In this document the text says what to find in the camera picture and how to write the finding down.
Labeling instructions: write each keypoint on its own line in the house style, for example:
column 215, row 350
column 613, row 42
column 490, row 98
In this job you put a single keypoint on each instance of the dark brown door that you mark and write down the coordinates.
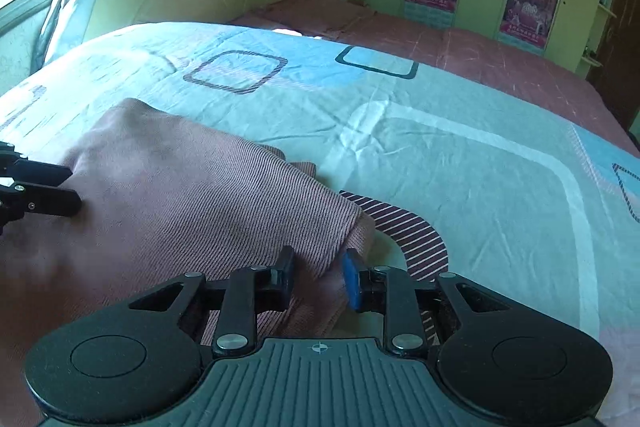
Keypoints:
column 625, row 32

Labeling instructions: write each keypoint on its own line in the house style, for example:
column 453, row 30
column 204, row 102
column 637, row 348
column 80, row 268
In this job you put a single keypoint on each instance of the pink bed sheet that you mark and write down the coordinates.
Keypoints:
column 500, row 67

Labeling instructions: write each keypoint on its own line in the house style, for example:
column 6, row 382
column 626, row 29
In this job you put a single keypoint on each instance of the light blue patterned blanket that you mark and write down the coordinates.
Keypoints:
column 450, row 157

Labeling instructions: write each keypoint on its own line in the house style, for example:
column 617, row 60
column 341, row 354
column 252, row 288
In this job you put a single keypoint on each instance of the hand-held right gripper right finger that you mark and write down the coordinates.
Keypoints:
column 350, row 281

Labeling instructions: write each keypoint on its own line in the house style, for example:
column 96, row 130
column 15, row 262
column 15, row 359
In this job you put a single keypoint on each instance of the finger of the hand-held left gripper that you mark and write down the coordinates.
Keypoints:
column 40, row 172
column 50, row 202

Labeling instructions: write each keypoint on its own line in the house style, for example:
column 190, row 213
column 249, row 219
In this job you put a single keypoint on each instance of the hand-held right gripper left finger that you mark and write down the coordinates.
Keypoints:
column 285, row 279

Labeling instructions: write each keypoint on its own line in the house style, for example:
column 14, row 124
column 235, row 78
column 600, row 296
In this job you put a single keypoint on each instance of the cream corner shelf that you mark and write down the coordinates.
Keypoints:
column 607, row 9

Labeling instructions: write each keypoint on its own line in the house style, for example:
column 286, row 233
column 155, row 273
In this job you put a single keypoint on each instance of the pink long-sleeve shirt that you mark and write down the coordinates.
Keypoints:
column 190, row 197

